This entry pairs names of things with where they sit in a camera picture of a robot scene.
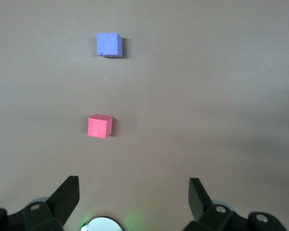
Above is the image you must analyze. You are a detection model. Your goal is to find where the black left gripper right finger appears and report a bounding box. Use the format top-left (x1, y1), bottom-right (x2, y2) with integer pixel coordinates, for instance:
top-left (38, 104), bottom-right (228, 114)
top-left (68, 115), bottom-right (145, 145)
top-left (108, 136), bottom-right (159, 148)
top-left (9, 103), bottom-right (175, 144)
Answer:
top-left (183, 177), bottom-right (287, 231)

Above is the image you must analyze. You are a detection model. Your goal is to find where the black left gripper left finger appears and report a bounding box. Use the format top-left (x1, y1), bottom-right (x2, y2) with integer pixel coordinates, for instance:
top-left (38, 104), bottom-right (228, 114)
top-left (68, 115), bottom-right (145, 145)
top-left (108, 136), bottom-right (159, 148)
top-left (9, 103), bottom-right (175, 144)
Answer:
top-left (0, 176), bottom-right (80, 231)

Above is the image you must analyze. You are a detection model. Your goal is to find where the brown table mat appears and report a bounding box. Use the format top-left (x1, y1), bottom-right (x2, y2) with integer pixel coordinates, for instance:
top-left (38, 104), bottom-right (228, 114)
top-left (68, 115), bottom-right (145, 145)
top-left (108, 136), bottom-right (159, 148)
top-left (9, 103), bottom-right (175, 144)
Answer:
top-left (0, 0), bottom-right (289, 231)

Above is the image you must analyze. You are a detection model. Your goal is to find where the purple foam block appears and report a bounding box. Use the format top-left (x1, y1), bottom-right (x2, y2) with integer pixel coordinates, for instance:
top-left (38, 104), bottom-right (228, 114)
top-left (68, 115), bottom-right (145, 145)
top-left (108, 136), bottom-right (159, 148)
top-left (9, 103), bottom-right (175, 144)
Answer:
top-left (96, 32), bottom-right (123, 58)

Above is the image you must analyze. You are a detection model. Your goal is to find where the red foam block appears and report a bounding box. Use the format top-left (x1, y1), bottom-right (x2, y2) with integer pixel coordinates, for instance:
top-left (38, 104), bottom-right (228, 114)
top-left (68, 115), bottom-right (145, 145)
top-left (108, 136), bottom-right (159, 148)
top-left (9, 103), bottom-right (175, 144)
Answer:
top-left (87, 115), bottom-right (114, 139)

